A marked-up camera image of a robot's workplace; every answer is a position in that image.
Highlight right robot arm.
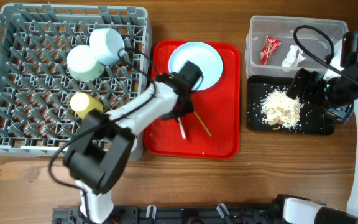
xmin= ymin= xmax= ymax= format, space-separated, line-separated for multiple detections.
xmin=275 ymin=26 xmax=358 ymax=223

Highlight white tissue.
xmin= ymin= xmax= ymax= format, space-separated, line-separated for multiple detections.
xmin=282 ymin=45 xmax=306 ymax=67

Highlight wooden chopstick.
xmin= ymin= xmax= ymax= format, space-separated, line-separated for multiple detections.
xmin=193 ymin=110 xmax=212 ymax=137

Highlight rice and nut scraps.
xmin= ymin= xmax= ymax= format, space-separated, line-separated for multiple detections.
xmin=252 ymin=89 xmax=303 ymax=130

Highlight light blue bowl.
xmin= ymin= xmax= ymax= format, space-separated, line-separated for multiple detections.
xmin=89 ymin=28 xmax=125 ymax=65

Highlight grey plastic dishwasher rack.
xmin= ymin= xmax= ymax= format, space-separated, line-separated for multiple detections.
xmin=0 ymin=4 xmax=152 ymax=157

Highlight green bowl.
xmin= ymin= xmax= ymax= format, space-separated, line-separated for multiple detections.
xmin=67 ymin=45 xmax=104 ymax=82

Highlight light blue round plate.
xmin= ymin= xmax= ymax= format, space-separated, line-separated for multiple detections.
xmin=168 ymin=42 xmax=223 ymax=91

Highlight white plastic fork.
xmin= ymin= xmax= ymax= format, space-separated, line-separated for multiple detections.
xmin=178 ymin=118 xmax=186 ymax=140

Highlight yellow plastic cup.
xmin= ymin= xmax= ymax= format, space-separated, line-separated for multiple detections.
xmin=70 ymin=93 xmax=103 ymax=119

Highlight red plastic tray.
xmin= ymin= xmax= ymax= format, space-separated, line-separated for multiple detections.
xmin=144 ymin=42 xmax=241 ymax=159

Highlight clear plastic bin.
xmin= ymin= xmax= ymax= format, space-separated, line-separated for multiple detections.
xmin=244 ymin=15 xmax=354 ymax=86

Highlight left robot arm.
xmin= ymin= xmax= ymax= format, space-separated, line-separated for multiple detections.
xmin=63 ymin=61 xmax=203 ymax=223

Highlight red snack wrapper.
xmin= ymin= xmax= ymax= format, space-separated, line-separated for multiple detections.
xmin=260 ymin=36 xmax=282 ymax=65

